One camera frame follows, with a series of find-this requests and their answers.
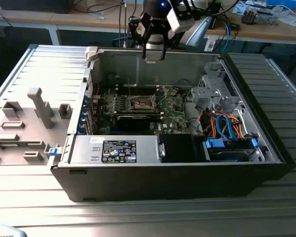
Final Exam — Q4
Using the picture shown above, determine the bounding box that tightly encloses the black plastic shroud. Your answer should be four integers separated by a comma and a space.
159, 133, 196, 163

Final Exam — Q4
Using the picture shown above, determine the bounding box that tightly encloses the grey power supply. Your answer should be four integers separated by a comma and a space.
69, 135, 161, 165

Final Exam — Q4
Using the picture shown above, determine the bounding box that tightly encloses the metal drive cage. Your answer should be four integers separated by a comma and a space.
190, 61, 241, 113

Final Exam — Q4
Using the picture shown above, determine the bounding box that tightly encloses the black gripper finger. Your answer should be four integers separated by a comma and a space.
127, 15, 154, 59
160, 26, 186, 61

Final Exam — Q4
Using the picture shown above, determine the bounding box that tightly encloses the wooden desk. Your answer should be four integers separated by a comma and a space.
0, 4, 144, 45
204, 9, 296, 45

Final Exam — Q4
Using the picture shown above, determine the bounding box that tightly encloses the green motherboard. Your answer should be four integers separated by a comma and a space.
96, 85, 190, 135

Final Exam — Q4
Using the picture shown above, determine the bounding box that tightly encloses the black monitor stand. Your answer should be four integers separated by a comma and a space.
207, 1, 222, 30

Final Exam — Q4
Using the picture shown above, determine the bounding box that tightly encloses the pale grey device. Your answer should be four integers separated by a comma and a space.
0, 223, 28, 237

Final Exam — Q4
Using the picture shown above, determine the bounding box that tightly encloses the hard disk in blue carrier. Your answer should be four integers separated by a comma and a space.
203, 138, 259, 162

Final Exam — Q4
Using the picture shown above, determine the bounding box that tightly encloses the pale slanted panel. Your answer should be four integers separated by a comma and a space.
185, 16, 212, 48

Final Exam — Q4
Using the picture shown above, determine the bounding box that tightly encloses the blue wire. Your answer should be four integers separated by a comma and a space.
216, 113, 239, 141

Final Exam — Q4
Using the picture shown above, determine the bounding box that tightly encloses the grey parts rack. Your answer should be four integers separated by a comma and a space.
0, 87, 74, 166

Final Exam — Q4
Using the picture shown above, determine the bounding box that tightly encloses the blue card retention latch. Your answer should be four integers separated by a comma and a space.
80, 96, 89, 133

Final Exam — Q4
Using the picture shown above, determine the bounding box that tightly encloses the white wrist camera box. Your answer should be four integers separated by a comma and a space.
166, 8, 195, 34

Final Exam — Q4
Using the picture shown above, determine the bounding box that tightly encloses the blue case latch clip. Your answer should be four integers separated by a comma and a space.
48, 147, 62, 158

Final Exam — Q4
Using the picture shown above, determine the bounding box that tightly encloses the black PC case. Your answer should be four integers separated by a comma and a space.
50, 45, 296, 203

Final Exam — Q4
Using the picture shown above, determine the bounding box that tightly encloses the beige case latch handle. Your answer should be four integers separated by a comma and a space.
85, 46, 99, 61

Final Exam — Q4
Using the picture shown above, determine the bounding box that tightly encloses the green RAM stick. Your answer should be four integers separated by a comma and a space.
1, 142, 29, 149

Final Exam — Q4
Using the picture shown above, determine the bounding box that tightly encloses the blue box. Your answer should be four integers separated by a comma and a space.
266, 0, 296, 9

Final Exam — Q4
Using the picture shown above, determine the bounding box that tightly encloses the orange wire bundle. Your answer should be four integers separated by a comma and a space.
211, 111, 246, 139

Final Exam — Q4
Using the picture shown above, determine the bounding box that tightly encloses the black graphics card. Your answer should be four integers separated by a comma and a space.
115, 114, 151, 131

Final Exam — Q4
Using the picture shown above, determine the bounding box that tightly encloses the black heat sink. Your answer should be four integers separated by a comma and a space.
241, 7, 257, 25

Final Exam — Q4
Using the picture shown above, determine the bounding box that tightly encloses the grey metal device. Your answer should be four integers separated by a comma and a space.
255, 9, 274, 25

